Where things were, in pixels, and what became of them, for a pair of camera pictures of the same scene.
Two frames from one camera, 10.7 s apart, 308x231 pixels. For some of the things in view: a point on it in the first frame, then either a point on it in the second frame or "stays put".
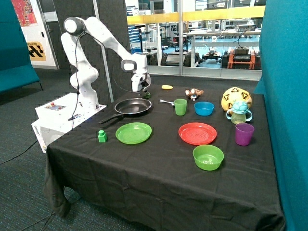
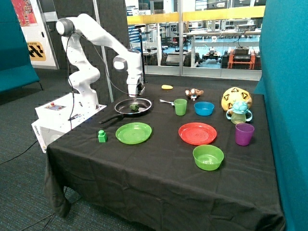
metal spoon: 172,103 stays put
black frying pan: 129,106 stays put
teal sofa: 16,69 stays put
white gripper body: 140,81 → 135,87
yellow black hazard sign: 36,51 stays put
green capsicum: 147,96 → 134,107
